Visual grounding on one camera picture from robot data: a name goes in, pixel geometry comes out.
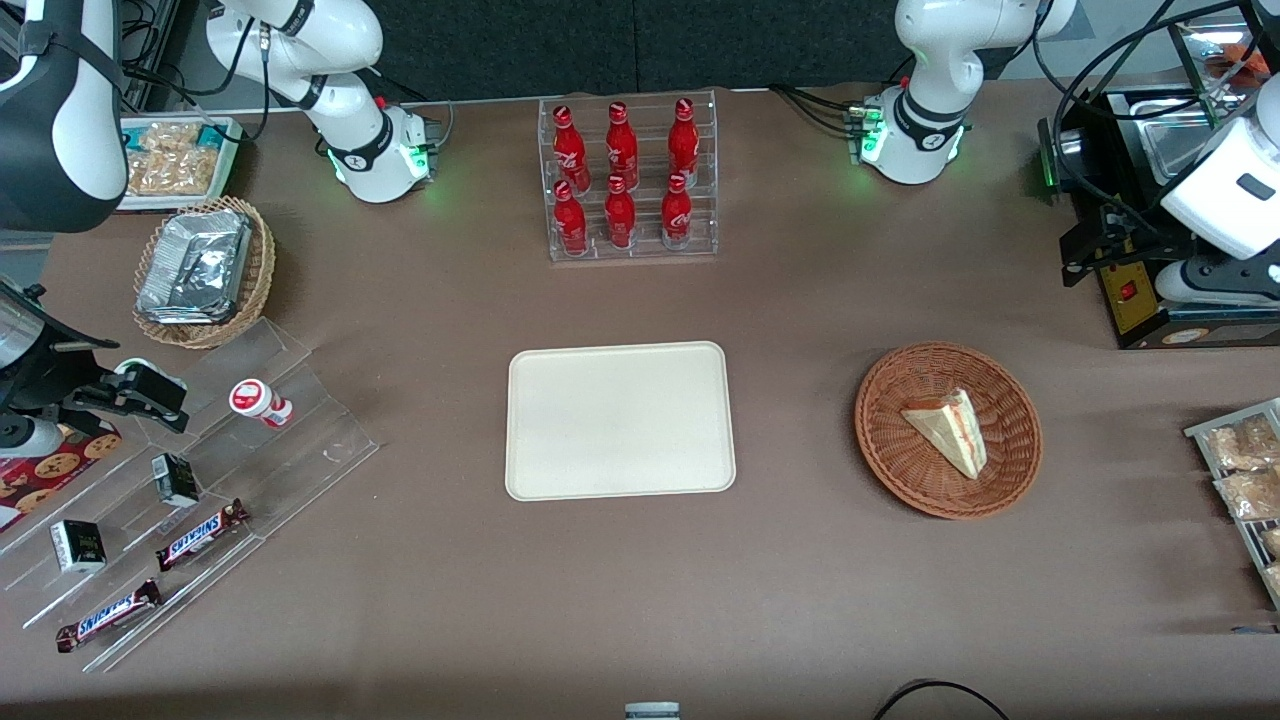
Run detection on black arm base cables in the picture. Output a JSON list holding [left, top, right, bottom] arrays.
[[768, 82, 867, 138]]

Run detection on clear acrylic stepped shelf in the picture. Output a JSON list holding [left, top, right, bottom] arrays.
[[0, 317, 382, 674]]

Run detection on cream plastic tray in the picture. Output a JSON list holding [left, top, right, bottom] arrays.
[[505, 341, 738, 502]]

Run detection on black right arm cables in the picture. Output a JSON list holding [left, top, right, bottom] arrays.
[[118, 0, 273, 143]]

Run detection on Snickers chocolate bar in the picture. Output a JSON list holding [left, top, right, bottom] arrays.
[[55, 578, 163, 654], [154, 498, 251, 573]]

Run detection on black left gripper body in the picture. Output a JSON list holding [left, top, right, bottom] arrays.
[[1125, 213, 1198, 278]]

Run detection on round brown wicker basket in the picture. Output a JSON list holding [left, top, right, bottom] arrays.
[[854, 342, 1044, 520]]

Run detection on black cable loop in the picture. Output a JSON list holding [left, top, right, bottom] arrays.
[[871, 679, 1012, 720]]

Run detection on small black carton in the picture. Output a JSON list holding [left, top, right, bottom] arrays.
[[151, 452, 201, 509], [49, 519, 108, 575]]

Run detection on black appliance cables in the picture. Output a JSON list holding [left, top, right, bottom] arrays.
[[1030, 0, 1263, 217]]

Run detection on clear acrylic bottle rack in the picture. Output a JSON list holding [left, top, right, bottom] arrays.
[[538, 89, 719, 263]]

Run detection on red lidded yogurt cup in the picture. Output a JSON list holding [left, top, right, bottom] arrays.
[[228, 379, 294, 430]]

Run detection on triangular sandwich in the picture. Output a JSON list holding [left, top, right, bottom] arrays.
[[900, 387, 989, 481]]

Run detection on grey snack tray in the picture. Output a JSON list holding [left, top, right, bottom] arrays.
[[1184, 397, 1280, 612]]

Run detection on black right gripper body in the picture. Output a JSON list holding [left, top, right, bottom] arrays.
[[0, 335, 121, 423]]

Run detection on red cola bottle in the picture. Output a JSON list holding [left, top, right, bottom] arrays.
[[660, 172, 694, 250], [668, 97, 701, 187], [553, 180, 589, 257], [552, 105, 590, 193], [604, 175, 638, 250], [605, 101, 640, 191]]

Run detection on white snack tray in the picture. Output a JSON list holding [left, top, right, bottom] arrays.
[[117, 116, 245, 214]]

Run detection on tan wicker basket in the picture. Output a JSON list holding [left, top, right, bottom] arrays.
[[132, 195, 277, 350]]

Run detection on red plaid cookie box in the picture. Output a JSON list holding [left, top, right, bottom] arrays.
[[0, 424, 124, 535]]

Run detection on stack of foil trays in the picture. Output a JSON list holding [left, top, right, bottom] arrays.
[[136, 208, 252, 326]]

